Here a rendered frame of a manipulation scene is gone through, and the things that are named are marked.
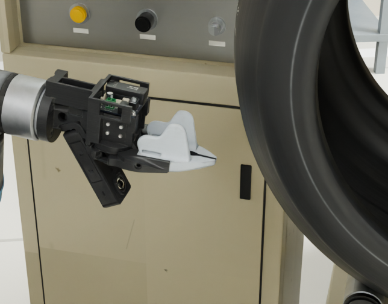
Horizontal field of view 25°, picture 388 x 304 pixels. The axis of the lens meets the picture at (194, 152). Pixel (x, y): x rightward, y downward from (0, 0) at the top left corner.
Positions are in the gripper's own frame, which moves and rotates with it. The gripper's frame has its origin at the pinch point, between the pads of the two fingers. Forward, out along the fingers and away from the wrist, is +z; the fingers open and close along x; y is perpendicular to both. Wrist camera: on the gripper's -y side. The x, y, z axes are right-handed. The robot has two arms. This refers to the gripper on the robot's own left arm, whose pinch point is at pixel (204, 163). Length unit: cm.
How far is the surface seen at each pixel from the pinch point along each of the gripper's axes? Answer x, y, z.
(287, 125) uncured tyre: -12.4, 13.9, 9.6
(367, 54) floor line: 291, -100, 18
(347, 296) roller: -7.8, -7.8, 19.6
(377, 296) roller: -7.7, -6.9, 22.7
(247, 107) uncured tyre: -9.6, 13.5, 5.1
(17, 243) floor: 112, -111, -73
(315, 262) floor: 126, -100, 16
